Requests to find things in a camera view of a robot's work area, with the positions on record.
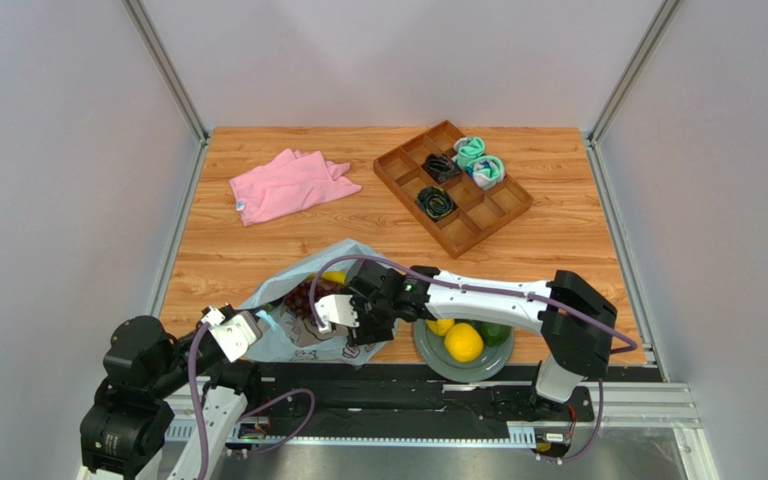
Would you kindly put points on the black yellow rolled sock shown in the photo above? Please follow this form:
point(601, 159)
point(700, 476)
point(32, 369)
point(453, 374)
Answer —
point(435, 202)

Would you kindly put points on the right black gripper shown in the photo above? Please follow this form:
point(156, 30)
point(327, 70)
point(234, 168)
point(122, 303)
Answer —
point(360, 309)

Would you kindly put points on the dark red fake grapes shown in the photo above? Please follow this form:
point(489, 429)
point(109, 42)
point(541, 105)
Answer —
point(297, 300)

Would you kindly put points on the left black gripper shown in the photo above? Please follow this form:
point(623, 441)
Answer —
point(204, 311)

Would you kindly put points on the yellow fake banana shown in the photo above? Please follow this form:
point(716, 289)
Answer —
point(336, 277)

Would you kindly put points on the yellow fake lemon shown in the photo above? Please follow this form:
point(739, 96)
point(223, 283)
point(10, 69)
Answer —
point(463, 343)

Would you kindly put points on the grey-blue round plate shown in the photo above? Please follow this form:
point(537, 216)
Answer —
point(490, 362)

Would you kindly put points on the pink cloth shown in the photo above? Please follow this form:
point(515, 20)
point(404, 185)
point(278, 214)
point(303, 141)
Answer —
point(293, 181)

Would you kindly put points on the light blue plastic bag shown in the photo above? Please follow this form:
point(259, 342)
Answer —
point(282, 306)

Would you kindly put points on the teal white rolled sock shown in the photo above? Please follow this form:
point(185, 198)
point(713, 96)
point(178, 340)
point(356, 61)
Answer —
point(486, 171)

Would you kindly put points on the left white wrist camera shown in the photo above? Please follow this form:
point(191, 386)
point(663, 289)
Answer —
point(235, 331)

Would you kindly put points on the yellow fake fruit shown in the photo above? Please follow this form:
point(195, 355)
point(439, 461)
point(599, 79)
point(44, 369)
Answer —
point(440, 327)

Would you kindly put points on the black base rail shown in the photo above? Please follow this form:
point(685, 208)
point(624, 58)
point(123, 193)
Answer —
point(403, 402)

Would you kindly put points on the dark green fake lime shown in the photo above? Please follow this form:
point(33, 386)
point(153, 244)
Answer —
point(494, 334)

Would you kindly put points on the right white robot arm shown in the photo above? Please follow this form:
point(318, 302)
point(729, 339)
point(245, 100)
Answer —
point(575, 320)

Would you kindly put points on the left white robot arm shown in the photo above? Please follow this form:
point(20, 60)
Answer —
point(123, 434)

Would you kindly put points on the wooden compartment tray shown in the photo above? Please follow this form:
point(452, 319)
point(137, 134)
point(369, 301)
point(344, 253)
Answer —
point(479, 213)

